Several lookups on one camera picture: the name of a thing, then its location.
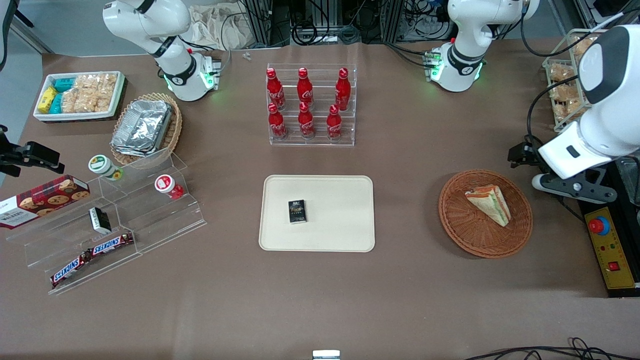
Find triangular sandwich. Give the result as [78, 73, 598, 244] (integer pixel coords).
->
[465, 185, 512, 228]

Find round brown wicker basket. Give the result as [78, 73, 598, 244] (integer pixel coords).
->
[438, 169, 534, 259]

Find oval light wicker basket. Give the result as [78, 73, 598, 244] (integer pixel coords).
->
[110, 92, 183, 167]

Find beige plastic tray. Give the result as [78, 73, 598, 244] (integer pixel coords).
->
[258, 174, 376, 253]

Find white rectangular snack bin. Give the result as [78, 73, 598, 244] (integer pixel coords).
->
[33, 71, 126, 123]

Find bagged pastry snack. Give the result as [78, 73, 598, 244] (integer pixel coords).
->
[573, 37, 598, 57]
[553, 100, 587, 124]
[548, 64, 577, 84]
[548, 82, 586, 102]

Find red tartan cookie box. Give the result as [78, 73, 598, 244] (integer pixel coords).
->
[0, 175, 91, 230]

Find yellow snack packet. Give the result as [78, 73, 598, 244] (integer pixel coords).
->
[37, 86, 59, 114]

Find green lid yogurt cup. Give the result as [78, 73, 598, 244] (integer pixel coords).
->
[88, 154, 124, 181]

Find clear bag of rice crackers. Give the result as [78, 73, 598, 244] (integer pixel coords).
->
[61, 88, 99, 114]
[97, 73, 119, 112]
[74, 74, 102, 92]

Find small black white box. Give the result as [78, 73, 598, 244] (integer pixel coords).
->
[89, 207, 112, 235]

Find black equipment cabinet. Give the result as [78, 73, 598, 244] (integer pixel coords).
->
[577, 156, 640, 299]

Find stacked aluminium foil containers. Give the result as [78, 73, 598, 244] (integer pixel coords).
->
[110, 100, 174, 158]

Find yellow emergency stop box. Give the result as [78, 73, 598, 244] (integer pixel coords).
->
[584, 206, 639, 291]

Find snickers chocolate bar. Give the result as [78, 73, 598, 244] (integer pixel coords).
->
[87, 232, 135, 257]
[50, 251, 94, 289]

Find red lid yogurt cup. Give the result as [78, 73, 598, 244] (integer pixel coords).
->
[154, 174, 185, 201]

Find clear acrylic stepped display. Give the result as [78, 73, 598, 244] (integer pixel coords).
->
[5, 147, 208, 296]

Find black stand leg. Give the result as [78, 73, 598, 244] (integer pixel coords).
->
[0, 0, 35, 72]

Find red cola bottle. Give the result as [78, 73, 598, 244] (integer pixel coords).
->
[326, 104, 343, 141]
[297, 68, 315, 107]
[298, 102, 316, 140]
[268, 103, 288, 141]
[266, 68, 286, 111]
[335, 68, 352, 112]

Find clear acrylic bottle rack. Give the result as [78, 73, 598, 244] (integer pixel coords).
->
[266, 63, 358, 147]

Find beige cloth bag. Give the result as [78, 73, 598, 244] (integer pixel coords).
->
[187, 4, 253, 51]

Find small black printed box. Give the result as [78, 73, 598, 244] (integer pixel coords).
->
[288, 199, 307, 224]

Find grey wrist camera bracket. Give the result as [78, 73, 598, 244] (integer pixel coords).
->
[531, 169, 619, 204]

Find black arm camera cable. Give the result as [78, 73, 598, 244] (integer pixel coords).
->
[526, 75, 582, 146]

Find white wire basket rack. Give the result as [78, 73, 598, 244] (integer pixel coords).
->
[542, 28, 609, 134]

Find black base cable bundle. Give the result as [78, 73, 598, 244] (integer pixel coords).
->
[384, 42, 432, 69]

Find aluminium frame rack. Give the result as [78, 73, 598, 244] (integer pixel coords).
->
[243, 0, 292, 49]
[379, 0, 407, 45]

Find black cable on table edge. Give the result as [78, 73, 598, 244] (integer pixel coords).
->
[462, 337, 640, 360]

